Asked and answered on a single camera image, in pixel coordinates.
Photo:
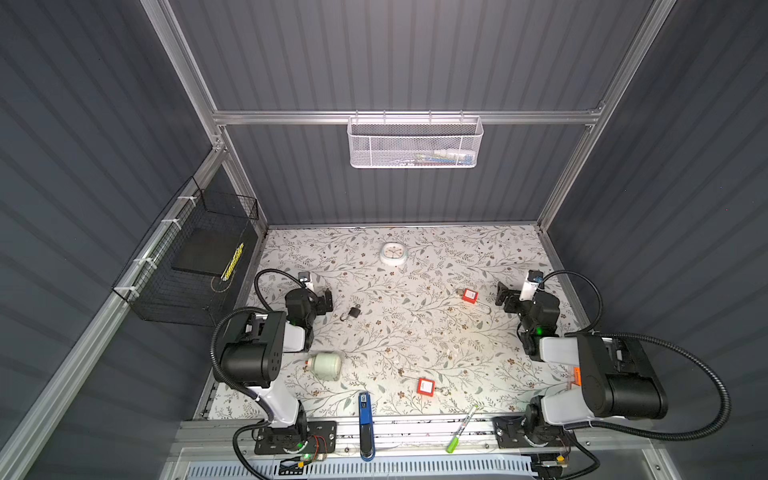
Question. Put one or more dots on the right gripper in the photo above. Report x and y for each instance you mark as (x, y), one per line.
(507, 297)

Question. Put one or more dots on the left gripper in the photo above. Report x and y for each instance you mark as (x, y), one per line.
(324, 301)

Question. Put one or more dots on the red padlock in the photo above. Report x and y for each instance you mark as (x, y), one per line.
(426, 387)
(468, 295)

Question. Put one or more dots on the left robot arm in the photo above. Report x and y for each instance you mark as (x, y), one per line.
(247, 348)

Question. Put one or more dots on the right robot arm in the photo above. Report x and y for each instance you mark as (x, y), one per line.
(614, 377)

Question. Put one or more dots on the pale green cup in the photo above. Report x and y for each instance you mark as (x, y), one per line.
(325, 366)

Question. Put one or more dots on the yellow brush in basket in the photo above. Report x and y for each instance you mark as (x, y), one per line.
(229, 270)

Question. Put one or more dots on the black pad in basket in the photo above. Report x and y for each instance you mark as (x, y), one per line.
(206, 252)

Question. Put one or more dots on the blue utility knife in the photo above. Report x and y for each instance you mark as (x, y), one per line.
(366, 433)

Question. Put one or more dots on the green marker pen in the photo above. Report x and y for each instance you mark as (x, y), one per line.
(454, 442)

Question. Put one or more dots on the white vent strip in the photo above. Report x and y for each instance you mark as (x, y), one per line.
(458, 466)

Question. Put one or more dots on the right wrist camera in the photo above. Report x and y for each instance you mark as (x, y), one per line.
(531, 285)

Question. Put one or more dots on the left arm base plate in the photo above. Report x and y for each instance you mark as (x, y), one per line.
(315, 436)

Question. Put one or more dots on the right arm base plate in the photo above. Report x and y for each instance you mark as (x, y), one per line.
(518, 432)

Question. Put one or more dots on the black wire basket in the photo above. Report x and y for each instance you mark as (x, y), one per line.
(157, 293)

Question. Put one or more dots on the white wire basket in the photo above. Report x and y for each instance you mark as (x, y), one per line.
(414, 141)

